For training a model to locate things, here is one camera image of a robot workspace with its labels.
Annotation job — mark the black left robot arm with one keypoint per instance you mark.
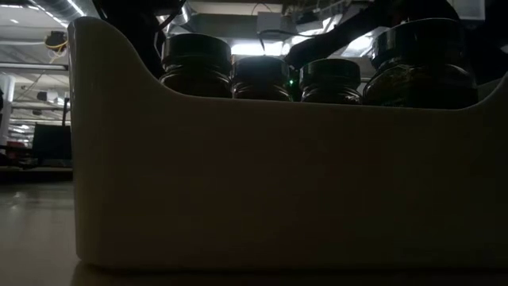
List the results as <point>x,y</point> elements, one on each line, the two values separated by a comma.
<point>135,32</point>

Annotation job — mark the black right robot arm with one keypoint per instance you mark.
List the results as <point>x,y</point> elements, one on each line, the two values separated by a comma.
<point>341,39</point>

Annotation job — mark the black ceiling-hung device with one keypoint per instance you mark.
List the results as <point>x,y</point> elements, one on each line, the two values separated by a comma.
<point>55,40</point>

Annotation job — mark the silver ventilation duct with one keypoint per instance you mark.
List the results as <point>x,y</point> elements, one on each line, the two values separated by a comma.
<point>59,6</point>

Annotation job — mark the white plastic bin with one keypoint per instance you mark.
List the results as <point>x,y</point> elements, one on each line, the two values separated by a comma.
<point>258,178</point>

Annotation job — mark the green-lid spice jar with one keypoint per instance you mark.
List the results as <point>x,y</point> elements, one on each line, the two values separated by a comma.
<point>261,77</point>
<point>420,63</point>
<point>196,59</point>
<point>330,79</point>

